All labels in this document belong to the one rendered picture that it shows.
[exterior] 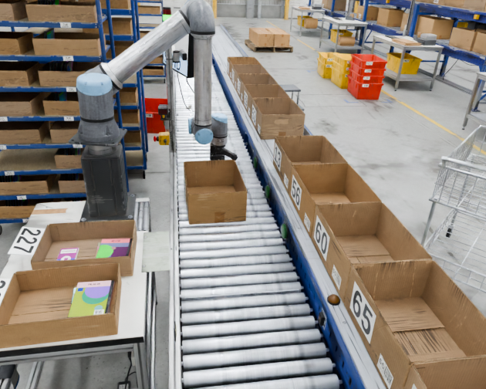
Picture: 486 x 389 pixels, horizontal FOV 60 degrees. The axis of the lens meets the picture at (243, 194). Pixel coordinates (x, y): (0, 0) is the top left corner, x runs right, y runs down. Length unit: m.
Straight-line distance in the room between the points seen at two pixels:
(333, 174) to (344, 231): 0.41
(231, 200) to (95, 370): 1.15
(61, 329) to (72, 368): 0.98
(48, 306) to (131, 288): 0.30
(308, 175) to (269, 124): 0.78
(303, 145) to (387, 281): 1.18
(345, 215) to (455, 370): 0.79
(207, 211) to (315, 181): 0.56
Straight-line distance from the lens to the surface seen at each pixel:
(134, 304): 1.70
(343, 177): 2.19
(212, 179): 2.45
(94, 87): 2.00
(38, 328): 1.60
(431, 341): 1.51
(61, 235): 2.09
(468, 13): 8.79
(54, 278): 1.81
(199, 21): 2.05
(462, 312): 1.48
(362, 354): 1.38
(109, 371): 2.49
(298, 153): 2.50
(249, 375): 1.47
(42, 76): 3.17
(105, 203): 2.20
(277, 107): 3.20
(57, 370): 2.57
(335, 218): 1.80
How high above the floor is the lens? 1.89
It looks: 28 degrees down
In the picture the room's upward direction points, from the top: 2 degrees clockwise
